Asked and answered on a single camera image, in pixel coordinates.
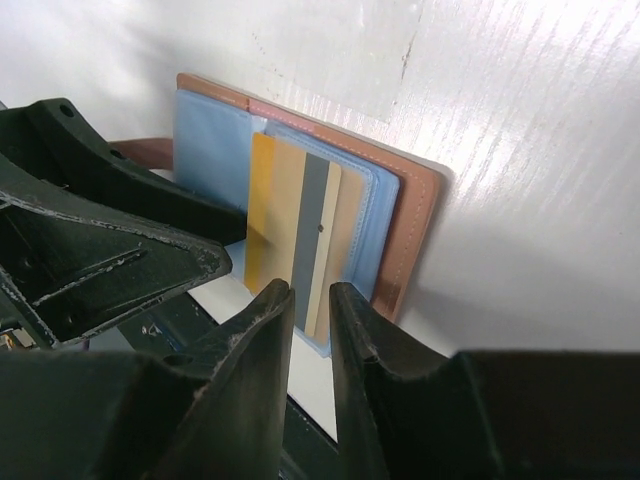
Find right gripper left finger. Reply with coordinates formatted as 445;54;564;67
124;279;295;479

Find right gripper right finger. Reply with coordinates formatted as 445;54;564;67
330;282;505;479

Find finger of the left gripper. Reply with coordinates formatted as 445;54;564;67
1;98;247;246
1;192;232;349

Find brown leather card holder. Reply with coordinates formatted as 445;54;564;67
107;72;444;360

